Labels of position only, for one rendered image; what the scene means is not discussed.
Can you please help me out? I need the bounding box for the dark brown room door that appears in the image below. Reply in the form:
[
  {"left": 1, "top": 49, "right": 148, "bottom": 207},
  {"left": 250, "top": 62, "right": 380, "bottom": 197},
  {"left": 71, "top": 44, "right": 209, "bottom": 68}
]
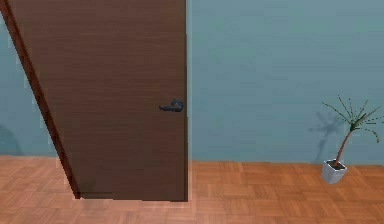
[{"left": 0, "top": 0, "right": 189, "bottom": 203}]

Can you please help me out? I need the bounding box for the house plant in white pot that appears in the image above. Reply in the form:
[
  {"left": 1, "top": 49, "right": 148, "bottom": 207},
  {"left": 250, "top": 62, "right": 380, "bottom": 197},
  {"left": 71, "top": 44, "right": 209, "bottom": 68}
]
[{"left": 320, "top": 95, "right": 384, "bottom": 185}]

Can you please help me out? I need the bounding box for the black door handle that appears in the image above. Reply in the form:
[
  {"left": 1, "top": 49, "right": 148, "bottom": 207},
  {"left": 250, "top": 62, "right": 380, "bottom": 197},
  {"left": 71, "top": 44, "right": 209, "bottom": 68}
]
[{"left": 158, "top": 98, "right": 185, "bottom": 113}]

